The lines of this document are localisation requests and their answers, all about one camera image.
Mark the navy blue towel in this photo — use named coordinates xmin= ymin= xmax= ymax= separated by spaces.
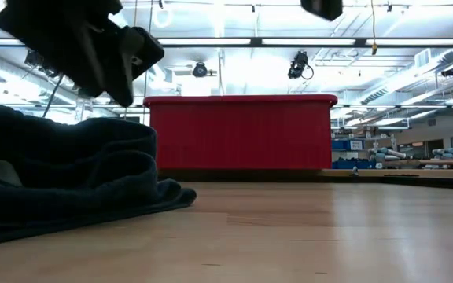
xmin=0 ymin=105 xmax=197 ymax=249

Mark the dark blue bin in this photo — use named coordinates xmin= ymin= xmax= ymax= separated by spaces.
xmin=331 ymin=158 xmax=377 ymax=171

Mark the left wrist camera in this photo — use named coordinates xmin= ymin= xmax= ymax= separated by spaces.
xmin=126 ymin=26 xmax=166 ymax=80

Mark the blue storage bin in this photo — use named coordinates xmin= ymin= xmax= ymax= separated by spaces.
xmin=331 ymin=139 xmax=366 ymax=152

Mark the white hanging ring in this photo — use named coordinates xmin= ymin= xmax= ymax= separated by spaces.
xmin=151 ymin=6 xmax=175 ymax=29

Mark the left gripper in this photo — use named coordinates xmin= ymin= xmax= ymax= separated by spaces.
xmin=0 ymin=0 xmax=134 ymax=108

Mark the black aluminium table frame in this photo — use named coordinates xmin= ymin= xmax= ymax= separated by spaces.
xmin=157 ymin=169 xmax=453 ymax=192

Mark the white air vent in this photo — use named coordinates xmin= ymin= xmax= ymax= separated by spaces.
xmin=414 ymin=48 xmax=433 ymax=70

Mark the black hanging device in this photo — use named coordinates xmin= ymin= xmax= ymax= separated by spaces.
xmin=24 ymin=50 xmax=61 ymax=78

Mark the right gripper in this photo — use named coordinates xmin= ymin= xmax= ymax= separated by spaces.
xmin=300 ymin=0 xmax=344 ymax=22

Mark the round black hanging camera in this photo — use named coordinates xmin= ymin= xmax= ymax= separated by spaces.
xmin=192 ymin=61 xmax=208 ymax=79

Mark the red plastic laundry basket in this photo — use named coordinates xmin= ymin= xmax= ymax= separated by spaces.
xmin=143 ymin=94 xmax=338 ymax=171

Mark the long black cable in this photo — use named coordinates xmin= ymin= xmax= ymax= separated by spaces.
xmin=42 ymin=74 xmax=64 ymax=119

